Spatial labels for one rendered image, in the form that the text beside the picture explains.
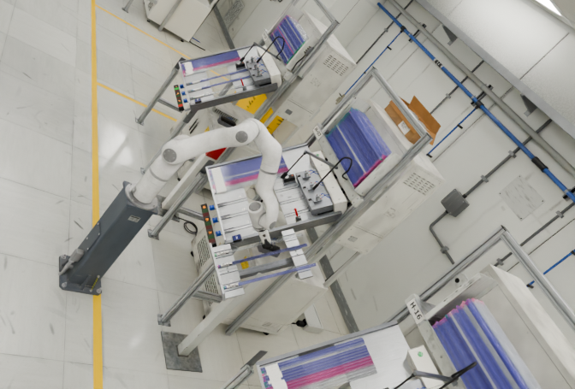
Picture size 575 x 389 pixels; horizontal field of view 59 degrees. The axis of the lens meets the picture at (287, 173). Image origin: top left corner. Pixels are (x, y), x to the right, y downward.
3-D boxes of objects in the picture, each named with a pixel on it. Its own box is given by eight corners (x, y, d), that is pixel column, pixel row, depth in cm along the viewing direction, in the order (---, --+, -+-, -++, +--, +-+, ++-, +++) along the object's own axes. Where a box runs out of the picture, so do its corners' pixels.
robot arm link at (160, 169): (145, 169, 263) (170, 136, 254) (160, 158, 280) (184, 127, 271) (163, 185, 264) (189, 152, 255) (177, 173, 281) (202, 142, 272)
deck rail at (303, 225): (226, 250, 297) (225, 244, 293) (226, 248, 298) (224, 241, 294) (341, 220, 308) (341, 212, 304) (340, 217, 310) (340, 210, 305)
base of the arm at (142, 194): (127, 204, 264) (145, 179, 257) (123, 179, 276) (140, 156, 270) (158, 214, 275) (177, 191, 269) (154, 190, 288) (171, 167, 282)
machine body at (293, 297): (200, 325, 338) (257, 267, 315) (186, 246, 388) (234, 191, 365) (273, 339, 377) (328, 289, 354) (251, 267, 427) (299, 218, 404)
